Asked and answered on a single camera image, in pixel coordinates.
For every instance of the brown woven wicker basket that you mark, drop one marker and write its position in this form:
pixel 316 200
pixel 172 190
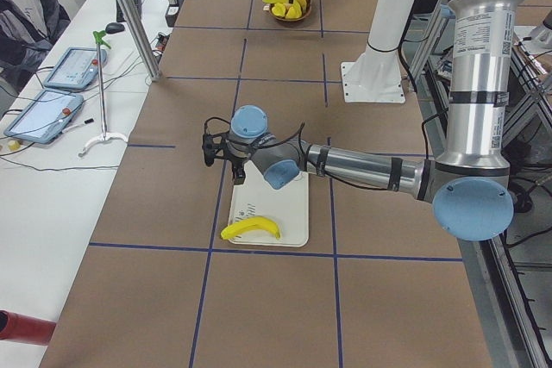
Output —
pixel 306 10

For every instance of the white bear print tray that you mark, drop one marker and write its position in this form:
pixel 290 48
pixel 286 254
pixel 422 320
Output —
pixel 288 207

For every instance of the black labelled box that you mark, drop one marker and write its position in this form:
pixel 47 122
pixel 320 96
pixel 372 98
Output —
pixel 171 15

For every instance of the black computer mouse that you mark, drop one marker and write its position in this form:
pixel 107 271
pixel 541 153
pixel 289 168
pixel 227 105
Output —
pixel 114 28

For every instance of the green tipped grabber stick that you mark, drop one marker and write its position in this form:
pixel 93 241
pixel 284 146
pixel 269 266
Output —
pixel 105 134

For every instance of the blue teach pendant far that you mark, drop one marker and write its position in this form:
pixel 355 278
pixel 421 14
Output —
pixel 75 70

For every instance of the blue teach pendant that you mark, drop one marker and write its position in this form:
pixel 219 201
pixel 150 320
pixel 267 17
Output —
pixel 45 117
pixel 75 70

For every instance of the blue teach pendant near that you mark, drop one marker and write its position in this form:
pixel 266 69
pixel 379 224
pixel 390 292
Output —
pixel 45 117

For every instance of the seated person in grey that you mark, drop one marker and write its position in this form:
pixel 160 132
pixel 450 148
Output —
pixel 29 29

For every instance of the red cylinder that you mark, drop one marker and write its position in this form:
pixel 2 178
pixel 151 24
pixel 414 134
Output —
pixel 26 329

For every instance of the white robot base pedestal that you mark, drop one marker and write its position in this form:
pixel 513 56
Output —
pixel 375 76

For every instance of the grey metal frame post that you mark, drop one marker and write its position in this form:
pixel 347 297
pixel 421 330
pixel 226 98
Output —
pixel 140 39

